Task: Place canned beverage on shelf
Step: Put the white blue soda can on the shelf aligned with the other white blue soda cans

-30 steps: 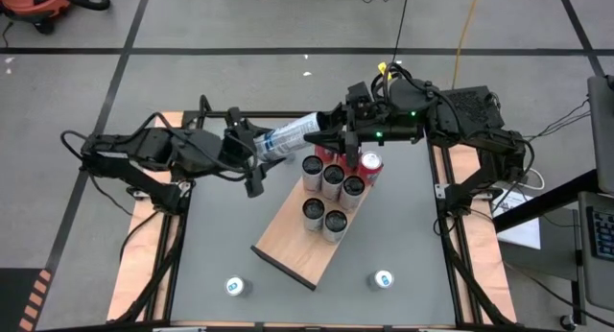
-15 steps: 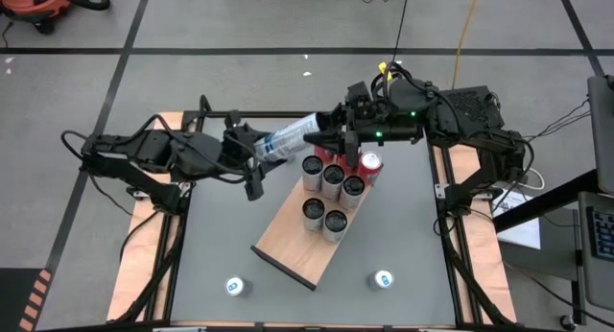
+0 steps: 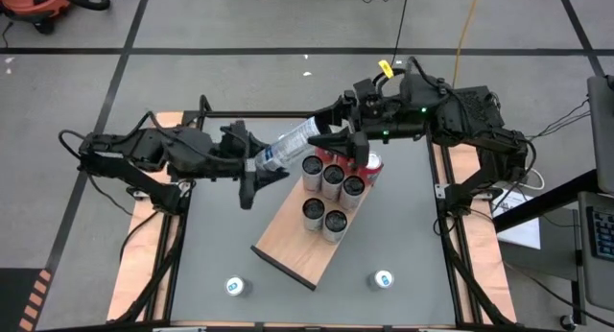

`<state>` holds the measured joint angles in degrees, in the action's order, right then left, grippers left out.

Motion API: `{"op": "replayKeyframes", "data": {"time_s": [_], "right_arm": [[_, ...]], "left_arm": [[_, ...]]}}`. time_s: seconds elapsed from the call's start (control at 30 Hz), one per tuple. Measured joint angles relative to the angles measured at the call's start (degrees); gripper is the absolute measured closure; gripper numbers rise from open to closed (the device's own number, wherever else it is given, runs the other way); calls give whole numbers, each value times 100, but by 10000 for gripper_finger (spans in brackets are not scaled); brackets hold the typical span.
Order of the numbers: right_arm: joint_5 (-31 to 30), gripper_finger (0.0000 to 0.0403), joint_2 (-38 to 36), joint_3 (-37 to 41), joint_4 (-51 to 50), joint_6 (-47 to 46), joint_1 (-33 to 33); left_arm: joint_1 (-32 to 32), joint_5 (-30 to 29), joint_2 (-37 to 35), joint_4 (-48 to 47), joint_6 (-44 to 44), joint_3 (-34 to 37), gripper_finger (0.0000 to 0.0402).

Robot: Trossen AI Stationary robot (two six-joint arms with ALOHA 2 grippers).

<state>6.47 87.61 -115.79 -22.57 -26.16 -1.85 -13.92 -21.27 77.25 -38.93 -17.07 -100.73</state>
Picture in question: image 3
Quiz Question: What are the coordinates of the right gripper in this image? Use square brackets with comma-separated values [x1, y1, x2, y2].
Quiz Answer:
[306, 94, 410, 168]

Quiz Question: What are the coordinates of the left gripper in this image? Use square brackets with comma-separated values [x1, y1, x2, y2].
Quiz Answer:
[210, 133, 292, 210]

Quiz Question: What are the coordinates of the white Celsius Peach Vibe can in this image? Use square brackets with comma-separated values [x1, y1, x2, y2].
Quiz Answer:
[301, 155, 325, 195]
[320, 163, 346, 202]
[339, 175, 367, 212]

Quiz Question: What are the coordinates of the blue silver Red Bull can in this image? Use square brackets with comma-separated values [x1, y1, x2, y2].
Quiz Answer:
[366, 268, 395, 291]
[224, 274, 253, 298]

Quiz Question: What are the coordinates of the wooden table side board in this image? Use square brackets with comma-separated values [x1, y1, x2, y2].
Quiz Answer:
[440, 111, 518, 323]
[106, 111, 186, 322]

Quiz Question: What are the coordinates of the white paper sheet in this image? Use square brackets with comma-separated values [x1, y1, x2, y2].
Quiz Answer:
[493, 190, 542, 250]

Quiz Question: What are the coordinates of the black diagonal bar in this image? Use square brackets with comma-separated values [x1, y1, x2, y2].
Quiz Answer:
[493, 168, 601, 233]

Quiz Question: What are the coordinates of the grey computer monitor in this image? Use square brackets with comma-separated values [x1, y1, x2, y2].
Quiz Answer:
[586, 74, 614, 195]

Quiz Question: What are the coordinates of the orange shop vacuum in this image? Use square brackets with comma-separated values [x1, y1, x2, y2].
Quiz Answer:
[0, 0, 73, 35]

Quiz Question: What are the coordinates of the black orange striped floor mat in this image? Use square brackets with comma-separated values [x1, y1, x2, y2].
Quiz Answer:
[0, 268, 53, 332]

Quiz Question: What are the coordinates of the black keyboard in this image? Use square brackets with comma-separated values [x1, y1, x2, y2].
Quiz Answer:
[585, 205, 614, 262]

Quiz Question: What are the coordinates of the grey metal cart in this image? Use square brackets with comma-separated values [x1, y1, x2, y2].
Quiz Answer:
[498, 190, 614, 331]

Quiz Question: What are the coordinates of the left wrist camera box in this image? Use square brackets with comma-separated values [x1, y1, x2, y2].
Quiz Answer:
[219, 120, 251, 149]

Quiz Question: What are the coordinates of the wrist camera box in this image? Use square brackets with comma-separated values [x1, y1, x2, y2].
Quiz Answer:
[219, 120, 251, 149]
[353, 78, 380, 103]

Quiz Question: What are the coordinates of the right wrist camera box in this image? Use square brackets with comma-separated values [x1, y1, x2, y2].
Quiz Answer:
[353, 78, 380, 103]

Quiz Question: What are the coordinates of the black aluminium table frame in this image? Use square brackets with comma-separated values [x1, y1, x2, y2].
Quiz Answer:
[112, 94, 517, 332]

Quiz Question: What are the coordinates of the wooden shelf with black frame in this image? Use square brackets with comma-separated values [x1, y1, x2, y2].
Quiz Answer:
[250, 176, 375, 292]

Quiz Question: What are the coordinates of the black coiled floor cable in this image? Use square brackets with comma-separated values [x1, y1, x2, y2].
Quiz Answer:
[369, 0, 413, 100]

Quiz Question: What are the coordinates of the yellow extension cable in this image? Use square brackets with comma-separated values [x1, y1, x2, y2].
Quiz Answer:
[450, 0, 484, 91]

